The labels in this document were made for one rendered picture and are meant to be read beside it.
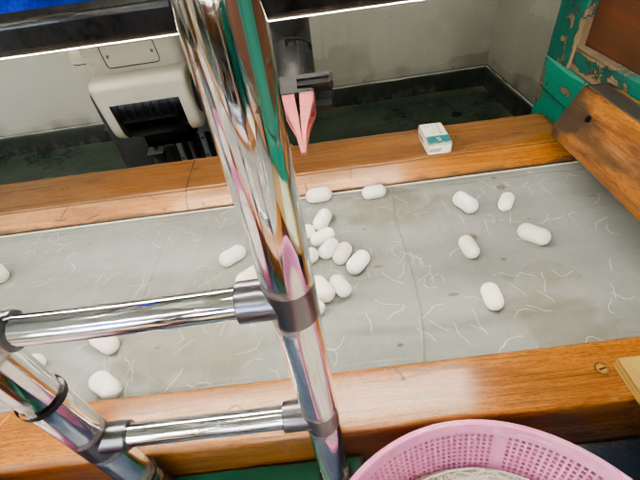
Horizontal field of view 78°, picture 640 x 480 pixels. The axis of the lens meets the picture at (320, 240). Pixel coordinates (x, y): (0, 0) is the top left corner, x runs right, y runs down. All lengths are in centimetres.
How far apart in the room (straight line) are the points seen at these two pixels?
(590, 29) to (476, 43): 204
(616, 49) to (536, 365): 43
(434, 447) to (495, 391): 7
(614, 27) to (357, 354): 52
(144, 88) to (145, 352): 70
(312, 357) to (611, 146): 46
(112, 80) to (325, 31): 160
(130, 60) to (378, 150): 64
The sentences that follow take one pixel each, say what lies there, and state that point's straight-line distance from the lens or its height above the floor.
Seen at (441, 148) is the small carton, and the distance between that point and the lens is 63.
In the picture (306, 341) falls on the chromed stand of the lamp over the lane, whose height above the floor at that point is 94.
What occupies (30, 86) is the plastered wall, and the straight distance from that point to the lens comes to 290.
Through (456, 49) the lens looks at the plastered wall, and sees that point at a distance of 270.
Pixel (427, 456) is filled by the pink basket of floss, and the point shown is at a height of 74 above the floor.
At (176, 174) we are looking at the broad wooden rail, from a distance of 69.
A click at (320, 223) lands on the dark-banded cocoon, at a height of 76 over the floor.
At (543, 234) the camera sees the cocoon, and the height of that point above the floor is 76.
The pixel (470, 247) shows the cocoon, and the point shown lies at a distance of 49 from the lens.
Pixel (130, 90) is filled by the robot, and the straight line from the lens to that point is 106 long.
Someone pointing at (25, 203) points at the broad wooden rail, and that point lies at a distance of 78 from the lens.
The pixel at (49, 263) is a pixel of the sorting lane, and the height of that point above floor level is 74.
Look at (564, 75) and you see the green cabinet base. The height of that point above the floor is 83.
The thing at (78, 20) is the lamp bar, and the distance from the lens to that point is 26.
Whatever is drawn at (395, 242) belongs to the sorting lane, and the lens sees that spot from 52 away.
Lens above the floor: 110
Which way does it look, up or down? 43 degrees down
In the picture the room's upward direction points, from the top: 9 degrees counter-clockwise
